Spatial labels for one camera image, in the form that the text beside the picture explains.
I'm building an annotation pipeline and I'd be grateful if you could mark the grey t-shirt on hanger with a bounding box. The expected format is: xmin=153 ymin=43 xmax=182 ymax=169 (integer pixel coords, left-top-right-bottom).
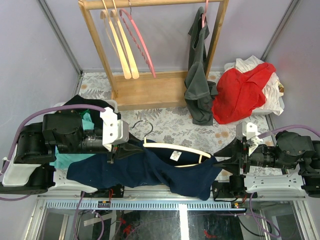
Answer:
xmin=184 ymin=6 xmax=218 ymax=126

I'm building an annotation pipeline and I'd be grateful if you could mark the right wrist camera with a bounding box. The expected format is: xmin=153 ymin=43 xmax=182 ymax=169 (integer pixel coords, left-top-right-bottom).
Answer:
xmin=236 ymin=122 xmax=263 ymax=156

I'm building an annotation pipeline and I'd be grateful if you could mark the light wooden hanger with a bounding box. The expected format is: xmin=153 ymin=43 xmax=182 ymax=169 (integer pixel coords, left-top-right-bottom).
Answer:
xmin=112 ymin=0 xmax=140 ymax=79
xmin=100 ymin=0 xmax=132 ymax=80

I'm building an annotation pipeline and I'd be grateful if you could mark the teal t-shirt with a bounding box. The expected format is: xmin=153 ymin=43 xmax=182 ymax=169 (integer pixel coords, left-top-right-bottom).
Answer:
xmin=49 ymin=113 xmax=95 ymax=170

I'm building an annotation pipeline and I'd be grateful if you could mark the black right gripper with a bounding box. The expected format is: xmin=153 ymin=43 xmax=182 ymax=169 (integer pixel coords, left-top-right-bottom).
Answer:
xmin=209 ymin=136 xmax=294 ymax=176

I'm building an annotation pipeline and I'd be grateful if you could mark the white plastic bin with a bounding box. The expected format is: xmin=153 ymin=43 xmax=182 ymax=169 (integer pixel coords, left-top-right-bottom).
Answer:
xmin=53 ymin=98 xmax=119 ymax=113

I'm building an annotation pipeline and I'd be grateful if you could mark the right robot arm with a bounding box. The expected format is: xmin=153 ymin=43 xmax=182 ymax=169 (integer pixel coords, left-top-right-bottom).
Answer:
xmin=212 ymin=130 xmax=320 ymax=199

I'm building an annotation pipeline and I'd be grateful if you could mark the pink twisted-bar hanger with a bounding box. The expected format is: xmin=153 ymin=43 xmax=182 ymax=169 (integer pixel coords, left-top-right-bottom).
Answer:
xmin=119 ymin=8 xmax=157 ymax=78

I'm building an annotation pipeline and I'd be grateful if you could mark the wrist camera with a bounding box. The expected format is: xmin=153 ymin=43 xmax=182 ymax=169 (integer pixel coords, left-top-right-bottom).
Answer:
xmin=236 ymin=122 xmax=263 ymax=156
xmin=100 ymin=107 xmax=129 ymax=152

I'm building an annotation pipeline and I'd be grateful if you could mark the green garment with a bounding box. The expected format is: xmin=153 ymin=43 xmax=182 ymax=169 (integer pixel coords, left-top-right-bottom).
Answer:
xmin=79 ymin=109 xmax=90 ymax=118

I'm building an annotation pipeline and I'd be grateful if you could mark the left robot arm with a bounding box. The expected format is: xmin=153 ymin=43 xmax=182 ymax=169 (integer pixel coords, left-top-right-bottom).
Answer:
xmin=0 ymin=109 xmax=143 ymax=198

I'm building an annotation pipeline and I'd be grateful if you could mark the red t-shirt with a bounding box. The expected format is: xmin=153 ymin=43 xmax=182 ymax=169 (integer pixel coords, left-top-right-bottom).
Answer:
xmin=211 ymin=62 xmax=276 ymax=125

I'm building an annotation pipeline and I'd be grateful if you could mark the floral table mat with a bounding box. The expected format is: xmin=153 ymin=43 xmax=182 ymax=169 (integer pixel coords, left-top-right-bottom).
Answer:
xmin=76 ymin=72 xmax=282 ymax=176

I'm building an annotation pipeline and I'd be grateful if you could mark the light wooden hanger left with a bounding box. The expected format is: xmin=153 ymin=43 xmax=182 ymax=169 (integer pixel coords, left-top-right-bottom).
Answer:
xmin=100 ymin=0 xmax=132 ymax=80

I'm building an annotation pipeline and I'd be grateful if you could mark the white garment pile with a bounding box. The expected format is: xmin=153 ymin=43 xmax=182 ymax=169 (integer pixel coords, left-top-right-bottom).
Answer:
xmin=224 ymin=55 xmax=285 ymax=116

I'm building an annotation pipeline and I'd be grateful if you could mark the black t-shirt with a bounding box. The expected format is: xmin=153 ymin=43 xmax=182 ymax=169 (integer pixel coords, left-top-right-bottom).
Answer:
xmin=64 ymin=95 xmax=115 ymax=130

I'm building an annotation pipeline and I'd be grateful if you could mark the pink hanger holding grey shirt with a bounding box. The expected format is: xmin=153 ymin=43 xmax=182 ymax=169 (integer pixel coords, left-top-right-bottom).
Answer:
xmin=201 ymin=0 xmax=209 ymax=28

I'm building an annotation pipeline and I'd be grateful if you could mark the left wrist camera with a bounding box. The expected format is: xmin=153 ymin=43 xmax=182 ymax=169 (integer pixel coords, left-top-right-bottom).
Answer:
xmin=100 ymin=107 xmax=129 ymax=152

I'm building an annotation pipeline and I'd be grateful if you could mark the wooden clothes rack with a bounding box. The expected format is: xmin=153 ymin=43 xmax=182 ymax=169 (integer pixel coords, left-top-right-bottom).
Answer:
xmin=78 ymin=0 xmax=230 ymax=111

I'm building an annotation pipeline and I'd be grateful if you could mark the cream plastic hanger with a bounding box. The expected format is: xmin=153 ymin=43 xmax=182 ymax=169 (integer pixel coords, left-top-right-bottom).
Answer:
xmin=130 ymin=120 xmax=212 ymax=168

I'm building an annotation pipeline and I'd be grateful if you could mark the navy blue t-shirt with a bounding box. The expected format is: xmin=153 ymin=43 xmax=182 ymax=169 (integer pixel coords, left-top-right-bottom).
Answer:
xmin=66 ymin=141 xmax=222 ymax=201

